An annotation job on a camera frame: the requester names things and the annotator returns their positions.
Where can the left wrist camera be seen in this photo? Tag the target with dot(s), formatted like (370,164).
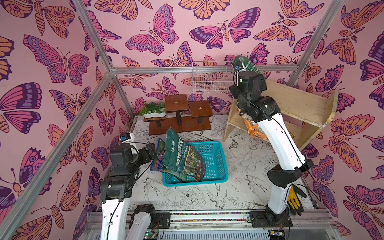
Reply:
(127,137)

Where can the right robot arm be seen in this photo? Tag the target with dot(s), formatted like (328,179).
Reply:
(265,112)

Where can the blue green soil bag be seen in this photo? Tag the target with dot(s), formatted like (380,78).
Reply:
(158,164)

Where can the dark green soil bag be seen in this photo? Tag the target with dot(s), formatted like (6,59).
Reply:
(182,160)

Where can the wooden two-tier shelf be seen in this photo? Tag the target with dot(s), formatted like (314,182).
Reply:
(316,111)

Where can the white planter with succulents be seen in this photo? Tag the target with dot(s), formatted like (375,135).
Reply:
(153,110)

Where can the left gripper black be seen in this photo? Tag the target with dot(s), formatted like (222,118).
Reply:
(151,150)

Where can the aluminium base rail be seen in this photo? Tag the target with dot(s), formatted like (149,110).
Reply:
(313,224)

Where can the brown stepped plant stand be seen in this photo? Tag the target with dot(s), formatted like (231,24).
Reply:
(190,117)

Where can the teal plastic basket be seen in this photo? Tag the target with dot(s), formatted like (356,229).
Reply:
(216,166)

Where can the orange white fertilizer bag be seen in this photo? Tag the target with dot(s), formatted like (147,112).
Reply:
(254,130)

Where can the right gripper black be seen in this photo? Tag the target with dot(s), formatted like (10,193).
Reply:
(235,91)

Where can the small green bag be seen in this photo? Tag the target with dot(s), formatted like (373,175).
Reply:
(243,64)

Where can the white wire basket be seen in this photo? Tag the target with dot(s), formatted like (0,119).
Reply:
(211,79)

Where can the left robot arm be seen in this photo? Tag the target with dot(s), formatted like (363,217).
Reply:
(116,193)

